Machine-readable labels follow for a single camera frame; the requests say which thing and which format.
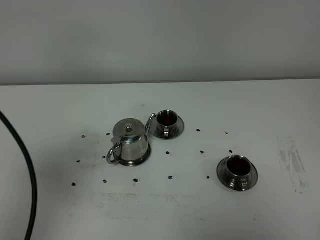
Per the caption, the stainless steel teacup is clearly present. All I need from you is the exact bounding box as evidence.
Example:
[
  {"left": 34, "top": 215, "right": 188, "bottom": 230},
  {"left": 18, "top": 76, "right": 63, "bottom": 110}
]
[
  {"left": 156, "top": 110, "right": 178, "bottom": 139},
  {"left": 226, "top": 155, "right": 251, "bottom": 187}
]

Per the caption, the black camera cable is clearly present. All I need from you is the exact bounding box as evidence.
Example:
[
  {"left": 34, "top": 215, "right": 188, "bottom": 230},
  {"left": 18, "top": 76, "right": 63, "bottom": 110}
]
[{"left": 0, "top": 110, "right": 38, "bottom": 240}]

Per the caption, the near stainless steel saucer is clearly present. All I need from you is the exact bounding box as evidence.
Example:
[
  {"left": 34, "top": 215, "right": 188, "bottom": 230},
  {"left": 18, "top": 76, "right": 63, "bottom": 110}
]
[{"left": 216, "top": 156, "right": 259, "bottom": 192}]

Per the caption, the far stainless steel saucer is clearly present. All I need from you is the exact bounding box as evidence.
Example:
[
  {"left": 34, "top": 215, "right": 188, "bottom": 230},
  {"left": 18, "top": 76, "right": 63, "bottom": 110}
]
[{"left": 150, "top": 110, "right": 185, "bottom": 140}]

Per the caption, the stainless steel teapot saucer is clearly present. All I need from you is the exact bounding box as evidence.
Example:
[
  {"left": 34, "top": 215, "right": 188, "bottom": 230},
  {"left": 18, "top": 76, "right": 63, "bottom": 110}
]
[{"left": 118, "top": 144, "right": 152, "bottom": 167}]

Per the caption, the near stainless steel teacup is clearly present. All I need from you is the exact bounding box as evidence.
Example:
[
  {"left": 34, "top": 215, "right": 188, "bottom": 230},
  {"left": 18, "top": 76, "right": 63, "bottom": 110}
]
[{"left": 226, "top": 155, "right": 251, "bottom": 187}]

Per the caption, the far stainless steel teacup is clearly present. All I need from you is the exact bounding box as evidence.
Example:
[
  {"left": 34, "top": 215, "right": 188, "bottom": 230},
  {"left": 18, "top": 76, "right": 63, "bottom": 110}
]
[{"left": 156, "top": 110, "right": 178, "bottom": 139}]

